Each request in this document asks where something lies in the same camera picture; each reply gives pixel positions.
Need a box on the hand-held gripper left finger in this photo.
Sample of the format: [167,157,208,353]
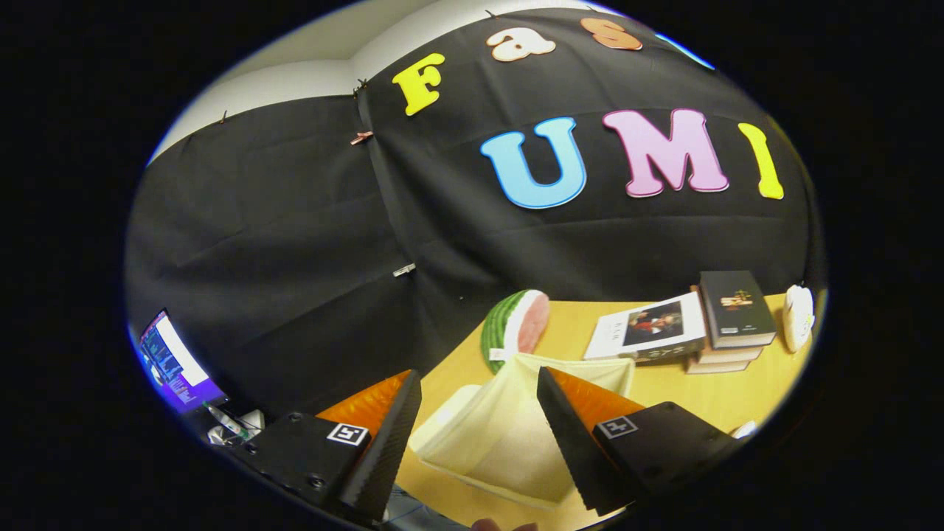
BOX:
[240,369,423,526]

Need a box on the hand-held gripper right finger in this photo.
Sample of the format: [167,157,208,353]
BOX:
[536,366,740,517]

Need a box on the beige fabric storage box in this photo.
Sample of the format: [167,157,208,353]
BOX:
[408,353,636,511]

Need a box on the person's blue clothing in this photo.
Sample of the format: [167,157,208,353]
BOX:
[383,483,473,531]

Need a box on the white portrait cover book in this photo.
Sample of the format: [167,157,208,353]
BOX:
[583,291,707,366]

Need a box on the watermelon slice toy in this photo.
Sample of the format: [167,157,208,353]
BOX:
[481,289,551,375]

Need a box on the black hardcover book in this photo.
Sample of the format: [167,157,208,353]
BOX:
[698,270,777,350]

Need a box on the laptop screen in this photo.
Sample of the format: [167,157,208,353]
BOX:
[139,310,226,412]

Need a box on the black backdrop cloth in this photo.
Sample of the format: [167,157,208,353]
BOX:
[124,7,827,421]

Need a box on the white plush toy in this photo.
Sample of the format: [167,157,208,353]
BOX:
[782,284,816,355]

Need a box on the row of black cloth clips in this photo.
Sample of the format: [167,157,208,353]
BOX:
[218,9,496,122]

